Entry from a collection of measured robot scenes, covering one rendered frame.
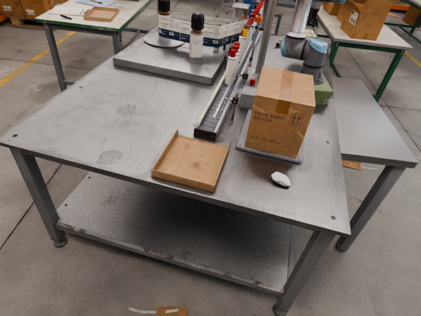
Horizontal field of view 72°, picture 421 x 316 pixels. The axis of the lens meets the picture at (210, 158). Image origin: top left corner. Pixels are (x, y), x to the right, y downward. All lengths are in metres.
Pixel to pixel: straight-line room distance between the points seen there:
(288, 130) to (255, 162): 0.20
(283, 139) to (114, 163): 0.72
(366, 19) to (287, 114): 2.38
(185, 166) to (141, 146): 0.24
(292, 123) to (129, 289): 1.27
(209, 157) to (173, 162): 0.16
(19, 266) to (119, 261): 0.56
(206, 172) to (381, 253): 1.52
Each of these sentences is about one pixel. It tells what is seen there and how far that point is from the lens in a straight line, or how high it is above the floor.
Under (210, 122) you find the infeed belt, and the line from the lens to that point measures 1.43.
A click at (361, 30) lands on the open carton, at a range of 3.54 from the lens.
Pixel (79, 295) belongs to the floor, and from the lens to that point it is 1.91.
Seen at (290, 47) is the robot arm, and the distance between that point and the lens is 1.92.
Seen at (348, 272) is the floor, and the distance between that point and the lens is 2.17.
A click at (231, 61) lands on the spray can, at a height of 1.03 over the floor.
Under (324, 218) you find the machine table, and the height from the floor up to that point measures 0.83.
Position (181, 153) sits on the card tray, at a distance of 1.31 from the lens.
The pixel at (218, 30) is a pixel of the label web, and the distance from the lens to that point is 2.18.
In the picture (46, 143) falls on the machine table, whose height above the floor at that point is 0.83.
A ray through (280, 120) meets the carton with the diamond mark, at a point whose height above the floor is 1.03.
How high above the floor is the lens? 1.67
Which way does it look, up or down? 41 degrees down
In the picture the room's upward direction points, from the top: 7 degrees clockwise
